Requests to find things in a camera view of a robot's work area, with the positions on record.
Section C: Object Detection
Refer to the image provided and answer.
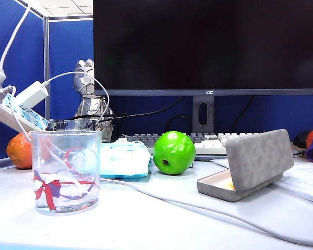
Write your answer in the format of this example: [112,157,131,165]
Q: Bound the black computer mouse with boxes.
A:
[293,131,311,149]

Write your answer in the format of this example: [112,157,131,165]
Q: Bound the white charger adapter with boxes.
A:
[15,80,49,110]

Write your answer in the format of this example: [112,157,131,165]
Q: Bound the thin black cable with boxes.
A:
[98,96,185,124]
[231,95,254,133]
[166,115,193,133]

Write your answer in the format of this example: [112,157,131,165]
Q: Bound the long white cable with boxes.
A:
[9,85,313,248]

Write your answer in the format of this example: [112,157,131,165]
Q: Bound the blue white tissue pack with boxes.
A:
[100,140,152,179]

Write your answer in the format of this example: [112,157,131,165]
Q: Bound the grey felt glasses case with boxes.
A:
[197,129,295,203]

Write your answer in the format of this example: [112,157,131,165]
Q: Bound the black AOC computer monitor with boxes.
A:
[93,0,313,96]

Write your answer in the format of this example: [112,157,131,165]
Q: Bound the grey plug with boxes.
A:
[0,84,16,104]

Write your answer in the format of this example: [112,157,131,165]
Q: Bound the silver partition frame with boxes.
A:
[43,15,94,120]

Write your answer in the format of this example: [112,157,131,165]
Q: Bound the thin white charger cable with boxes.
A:
[43,71,111,126]

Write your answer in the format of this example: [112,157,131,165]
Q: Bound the black electronic device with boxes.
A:
[45,118,102,132]

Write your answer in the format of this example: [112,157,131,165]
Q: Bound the grey white mechanical keyboard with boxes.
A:
[122,132,261,156]

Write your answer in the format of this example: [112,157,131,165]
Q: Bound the grey monitor stand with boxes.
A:
[192,95,215,134]

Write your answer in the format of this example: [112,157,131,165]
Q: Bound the green apple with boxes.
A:
[152,130,196,176]

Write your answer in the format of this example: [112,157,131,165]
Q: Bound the clear glass ribbon-print cup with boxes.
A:
[30,130,102,216]

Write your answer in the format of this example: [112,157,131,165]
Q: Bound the white power strip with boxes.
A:
[0,87,50,132]

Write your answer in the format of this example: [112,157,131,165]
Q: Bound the silver robot bust figurine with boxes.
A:
[74,59,114,143]

